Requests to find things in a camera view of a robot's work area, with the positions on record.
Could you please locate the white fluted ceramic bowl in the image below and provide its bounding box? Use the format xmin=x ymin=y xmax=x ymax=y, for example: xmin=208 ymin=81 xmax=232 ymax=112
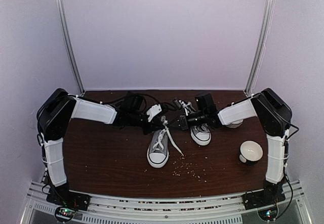
xmin=225 ymin=120 xmax=243 ymax=128

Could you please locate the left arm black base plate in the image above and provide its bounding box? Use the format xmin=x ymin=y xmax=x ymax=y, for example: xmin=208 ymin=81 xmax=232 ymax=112
xmin=46 ymin=189 xmax=91 ymax=211

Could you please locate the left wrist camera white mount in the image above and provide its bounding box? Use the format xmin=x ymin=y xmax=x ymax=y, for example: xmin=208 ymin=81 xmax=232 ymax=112
xmin=146 ymin=104 xmax=162 ymax=122

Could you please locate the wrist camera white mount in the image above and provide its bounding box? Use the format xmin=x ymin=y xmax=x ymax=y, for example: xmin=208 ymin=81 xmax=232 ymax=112
xmin=173 ymin=98 xmax=196 ymax=116
xmin=146 ymin=104 xmax=162 ymax=122

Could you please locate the front aluminium rail frame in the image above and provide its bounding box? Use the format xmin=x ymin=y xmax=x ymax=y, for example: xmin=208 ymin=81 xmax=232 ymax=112
xmin=21 ymin=180 xmax=311 ymax=224

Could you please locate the right aluminium frame post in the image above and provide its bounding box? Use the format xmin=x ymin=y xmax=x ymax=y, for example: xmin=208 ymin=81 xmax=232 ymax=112
xmin=245 ymin=0 xmax=275 ymax=96

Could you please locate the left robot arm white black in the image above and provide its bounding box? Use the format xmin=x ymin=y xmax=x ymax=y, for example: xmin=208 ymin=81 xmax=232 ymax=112
xmin=36 ymin=88 xmax=165 ymax=206

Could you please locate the black and white bowl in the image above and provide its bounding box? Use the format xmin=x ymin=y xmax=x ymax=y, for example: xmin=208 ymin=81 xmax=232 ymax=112
xmin=238 ymin=141 xmax=263 ymax=166

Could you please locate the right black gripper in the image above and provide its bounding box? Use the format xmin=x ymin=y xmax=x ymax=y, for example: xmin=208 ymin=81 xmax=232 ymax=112
xmin=167 ymin=110 xmax=207 ymax=131

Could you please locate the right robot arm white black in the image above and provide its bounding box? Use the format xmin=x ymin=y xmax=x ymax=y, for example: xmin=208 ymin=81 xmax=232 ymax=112
xmin=173 ymin=88 xmax=292 ymax=205

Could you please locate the grey sneaker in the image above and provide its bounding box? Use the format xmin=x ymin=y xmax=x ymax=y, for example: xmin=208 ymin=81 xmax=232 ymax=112
xmin=146 ymin=116 xmax=184 ymax=168
xmin=190 ymin=124 xmax=211 ymax=146

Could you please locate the left aluminium frame post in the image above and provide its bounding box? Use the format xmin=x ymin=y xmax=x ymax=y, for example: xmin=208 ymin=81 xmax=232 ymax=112
xmin=56 ymin=0 xmax=85 ymax=94

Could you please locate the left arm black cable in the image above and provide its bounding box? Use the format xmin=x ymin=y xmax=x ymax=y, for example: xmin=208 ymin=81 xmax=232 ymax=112
xmin=101 ymin=94 xmax=175 ymax=111

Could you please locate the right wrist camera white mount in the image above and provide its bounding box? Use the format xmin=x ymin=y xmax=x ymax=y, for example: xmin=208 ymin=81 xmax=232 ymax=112
xmin=173 ymin=98 xmax=196 ymax=116

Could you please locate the aluminium frame post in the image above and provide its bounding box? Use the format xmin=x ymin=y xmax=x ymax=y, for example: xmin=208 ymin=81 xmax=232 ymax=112
xmin=245 ymin=0 xmax=275 ymax=96
xmin=56 ymin=0 xmax=85 ymax=94

